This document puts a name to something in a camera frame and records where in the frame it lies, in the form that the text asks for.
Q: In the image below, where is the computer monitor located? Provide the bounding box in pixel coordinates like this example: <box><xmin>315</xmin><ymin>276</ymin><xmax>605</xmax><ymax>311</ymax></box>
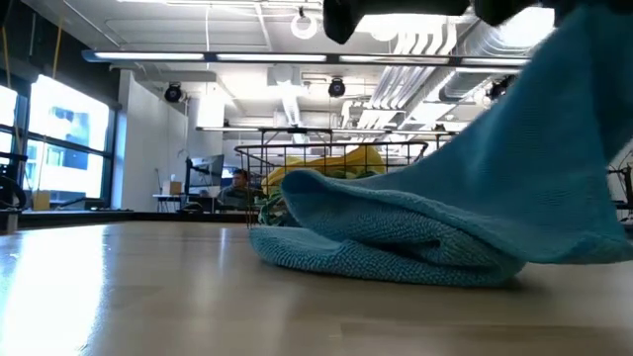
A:
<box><xmin>185</xmin><ymin>153</ymin><xmax>226</xmax><ymax>192</ymax></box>

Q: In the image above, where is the long ceiling light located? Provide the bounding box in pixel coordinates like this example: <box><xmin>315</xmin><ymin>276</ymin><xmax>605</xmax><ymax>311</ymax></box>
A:
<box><xmin>81</xmin><ymin>47</ymin><xmax>330</xmax><ymax>64</ymax></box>

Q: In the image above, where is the wire mesh basket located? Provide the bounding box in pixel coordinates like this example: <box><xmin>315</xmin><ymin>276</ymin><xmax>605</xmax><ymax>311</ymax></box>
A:
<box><xmin>232</xmin><ymin>140</ymin><xmax>430</xmax><ymax>228</ymax></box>

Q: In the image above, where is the yellow microfiber towel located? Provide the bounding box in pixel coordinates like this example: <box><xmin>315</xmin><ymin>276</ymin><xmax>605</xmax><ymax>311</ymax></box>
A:
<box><xmin>260</xmin><ymin>145</ymin><xmax>387</xmax><ymax>197</ymax></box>

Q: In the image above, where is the person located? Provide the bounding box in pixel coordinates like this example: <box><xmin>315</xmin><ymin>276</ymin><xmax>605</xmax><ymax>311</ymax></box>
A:
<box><xmin>217</xmin><ymin>168</ymin><xmax>263</xmax><ymax>209</ymax></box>

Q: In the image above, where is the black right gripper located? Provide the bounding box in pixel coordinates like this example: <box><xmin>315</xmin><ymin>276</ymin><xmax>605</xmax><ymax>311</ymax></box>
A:
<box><xmin>553</xmin><ymin>0</ymin><xmax>633</xmax><ymax>26</ymax></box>

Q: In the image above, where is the black equipment stand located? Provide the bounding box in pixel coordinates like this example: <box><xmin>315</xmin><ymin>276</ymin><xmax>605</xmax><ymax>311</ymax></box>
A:
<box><xmin>606</xmin><ymin>165</ymin><xmax>633</xmax><ymax>223</ymax></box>

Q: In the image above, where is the black overhead camera rig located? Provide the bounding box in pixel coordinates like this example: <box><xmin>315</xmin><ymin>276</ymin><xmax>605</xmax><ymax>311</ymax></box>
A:
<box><xmin>486</xmin><ymin>73</ymin><xmax>518</xmax><ymax>102</ymax></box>

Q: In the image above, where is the black aluminium table frame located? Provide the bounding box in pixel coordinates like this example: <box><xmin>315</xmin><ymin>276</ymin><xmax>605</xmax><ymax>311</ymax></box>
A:
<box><xmin>0</xmin><ymin>210</ymin><xmax>633</xmax><ymax>233</ymax></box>

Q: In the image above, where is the blue microfiber towel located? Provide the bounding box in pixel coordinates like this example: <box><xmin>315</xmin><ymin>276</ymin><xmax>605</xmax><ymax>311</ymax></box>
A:
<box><xmin>248</xmin><ymin>4</ymin><xmax>633</xmax><ymax>288</ymax></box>

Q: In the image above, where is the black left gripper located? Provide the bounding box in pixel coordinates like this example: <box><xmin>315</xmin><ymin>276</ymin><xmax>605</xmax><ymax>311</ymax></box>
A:
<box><xmin>474</xmin><ymin>0</ymin><xmax>538</xmax><ymax>27</ymax></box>

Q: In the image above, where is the mint green microfiber towel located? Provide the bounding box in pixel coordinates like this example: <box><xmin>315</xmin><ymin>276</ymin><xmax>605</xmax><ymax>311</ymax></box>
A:
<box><xmin>256</xmin><ymin>191</ymin><xmax>299</xmax><ymax>227</ymax></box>

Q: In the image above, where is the white ceiling ring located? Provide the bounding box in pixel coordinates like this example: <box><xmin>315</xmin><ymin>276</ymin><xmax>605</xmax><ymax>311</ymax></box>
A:
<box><xmin>290</xmin><ymin>7</ymin><xmax>318</xmax><ymax>41</ymax></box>

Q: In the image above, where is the ceiling light rail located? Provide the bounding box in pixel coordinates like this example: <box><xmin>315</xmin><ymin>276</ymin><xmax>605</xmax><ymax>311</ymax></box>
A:
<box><xmin>335</xmin><ymin>52</ymin><xmax>531</xmax><ymax>69</ymax></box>

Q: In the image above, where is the silver ventilation duct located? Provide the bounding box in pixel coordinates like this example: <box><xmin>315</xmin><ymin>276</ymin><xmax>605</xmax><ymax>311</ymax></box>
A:
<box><xmin>370</xmin><ymin>19</ymin><xmax>558</xmax><ymax>118</ymax></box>

